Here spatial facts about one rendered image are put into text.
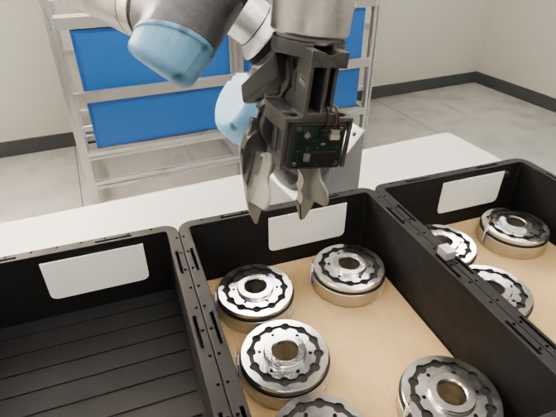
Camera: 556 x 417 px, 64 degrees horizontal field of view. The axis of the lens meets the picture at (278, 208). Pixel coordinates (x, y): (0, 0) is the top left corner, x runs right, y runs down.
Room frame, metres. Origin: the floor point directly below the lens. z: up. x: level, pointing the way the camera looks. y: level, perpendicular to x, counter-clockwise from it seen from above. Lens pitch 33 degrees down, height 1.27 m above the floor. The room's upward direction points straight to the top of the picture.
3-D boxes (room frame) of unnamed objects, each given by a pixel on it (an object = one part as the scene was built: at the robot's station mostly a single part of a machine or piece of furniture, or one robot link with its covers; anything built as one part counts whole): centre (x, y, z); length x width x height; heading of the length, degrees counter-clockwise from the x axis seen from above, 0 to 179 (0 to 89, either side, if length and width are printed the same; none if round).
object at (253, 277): (0.44, 0.03, 0.86); 0.05 x 0.05 x 0.01
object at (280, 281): (0.44, 0.03, 0.86); 0.10 x 0.10 x 0.01
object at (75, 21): (2.37, 0.22, 0.91); 1.70 x 0.10 x 0.05; 114
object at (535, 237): (0.59, -0.39, 0.86); 0.10 x 0.10 x 0.01
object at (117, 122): (2.18, 0.58, 0.60); 0.72 x 0.03 x 0.56; 114
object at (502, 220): (0.59, -0.39, 0.86); 0.05 x 0.05 x 0.01
